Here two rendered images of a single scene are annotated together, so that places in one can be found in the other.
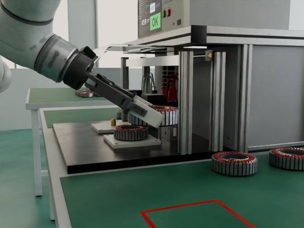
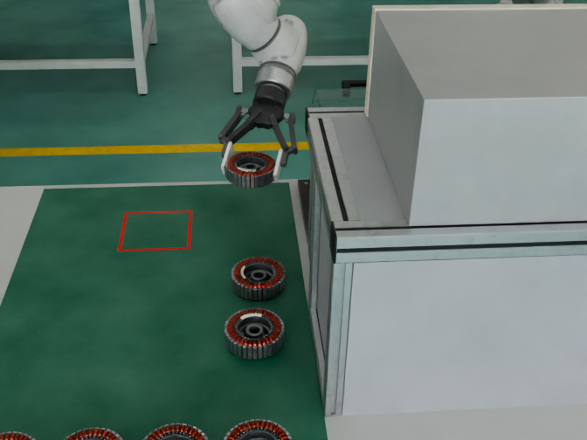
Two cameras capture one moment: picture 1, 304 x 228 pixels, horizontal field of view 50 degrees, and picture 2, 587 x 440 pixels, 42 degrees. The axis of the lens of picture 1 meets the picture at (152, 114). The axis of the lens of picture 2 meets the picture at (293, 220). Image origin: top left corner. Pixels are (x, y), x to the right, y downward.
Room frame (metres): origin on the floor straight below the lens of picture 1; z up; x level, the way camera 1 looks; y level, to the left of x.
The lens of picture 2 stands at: (1.17, -1.39, 1.73)
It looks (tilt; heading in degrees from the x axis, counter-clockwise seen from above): 33 degrees down; 105
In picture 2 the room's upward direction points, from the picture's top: 1 degrees clockwise
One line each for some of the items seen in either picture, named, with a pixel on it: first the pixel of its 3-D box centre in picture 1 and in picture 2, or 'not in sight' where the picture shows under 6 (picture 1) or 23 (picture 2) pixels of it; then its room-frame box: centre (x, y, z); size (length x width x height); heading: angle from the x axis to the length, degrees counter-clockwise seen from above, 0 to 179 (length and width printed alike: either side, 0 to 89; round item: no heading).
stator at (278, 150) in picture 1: (291, 158); (254, 333); (0.83, -0.37, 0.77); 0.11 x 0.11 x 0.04
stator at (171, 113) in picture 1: (153, 115); (251, 169); (0.71, 0.00, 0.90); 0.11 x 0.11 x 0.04
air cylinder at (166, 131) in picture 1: (172, 130); not in sight; (1.07, -0.07, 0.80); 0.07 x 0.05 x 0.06; 20
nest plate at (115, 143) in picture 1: (130, 139); not in sight; (1.02, 0.07, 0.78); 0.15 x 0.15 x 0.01; 20
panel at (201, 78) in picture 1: (186, 91); not in sight; (1.23, -0.13, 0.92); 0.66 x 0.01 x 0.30; 20
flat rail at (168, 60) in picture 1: (147, 62); not in sight; (1.17, 0.02, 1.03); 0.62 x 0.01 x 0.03; 20
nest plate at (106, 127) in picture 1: (113, 126); not in sight; (1.25, 0.15, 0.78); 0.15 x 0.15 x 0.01; 20
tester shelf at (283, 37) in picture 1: (202, 45); (514, 169); (1.25, -0.19, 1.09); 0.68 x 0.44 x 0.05; 20
